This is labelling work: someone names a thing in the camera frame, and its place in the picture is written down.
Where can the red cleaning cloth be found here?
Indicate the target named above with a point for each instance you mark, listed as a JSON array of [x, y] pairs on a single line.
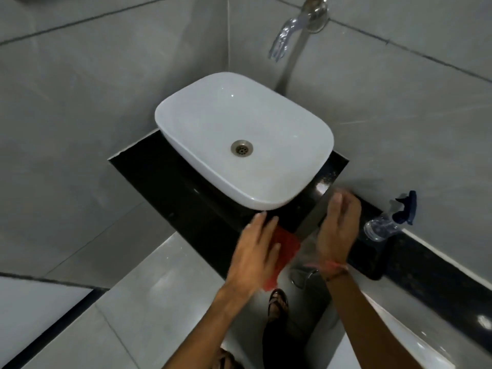
[[286, 249]]

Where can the white ceramic sink basin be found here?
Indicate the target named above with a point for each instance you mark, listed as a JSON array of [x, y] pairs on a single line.
[[215, 119]]

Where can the person's right hand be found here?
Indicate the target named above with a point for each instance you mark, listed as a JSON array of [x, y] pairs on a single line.
[[337, 234]]

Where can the person's left forearm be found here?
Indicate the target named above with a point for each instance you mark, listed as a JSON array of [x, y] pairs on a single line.
[[215, 330]]

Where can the person's left thumb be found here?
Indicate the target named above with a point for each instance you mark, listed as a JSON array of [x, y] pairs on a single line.
[[275, 255]]

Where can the clear spray bottle blue trigger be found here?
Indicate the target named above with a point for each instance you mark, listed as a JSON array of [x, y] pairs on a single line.
[[384, 226]]

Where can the metal sink drain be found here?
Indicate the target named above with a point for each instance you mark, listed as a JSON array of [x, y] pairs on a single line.
[[242, 148]]

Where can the person's left hand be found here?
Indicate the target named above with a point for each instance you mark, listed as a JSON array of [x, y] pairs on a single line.
[[250, 257]]

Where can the black granite vanity counter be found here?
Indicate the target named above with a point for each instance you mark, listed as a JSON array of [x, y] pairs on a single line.
[[165, 176]]

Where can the person's black trouser leg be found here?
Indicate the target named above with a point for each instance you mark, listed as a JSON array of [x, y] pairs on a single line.
[[278, 345]]

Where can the person's right fingers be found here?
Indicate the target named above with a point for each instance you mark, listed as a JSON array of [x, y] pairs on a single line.
[[344, 211]]

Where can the chrome wall faucet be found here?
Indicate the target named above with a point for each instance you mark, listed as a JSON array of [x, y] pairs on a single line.
[[303, 19]]

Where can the person's right forearm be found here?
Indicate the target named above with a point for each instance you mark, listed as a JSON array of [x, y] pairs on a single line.
[[365, 322]]

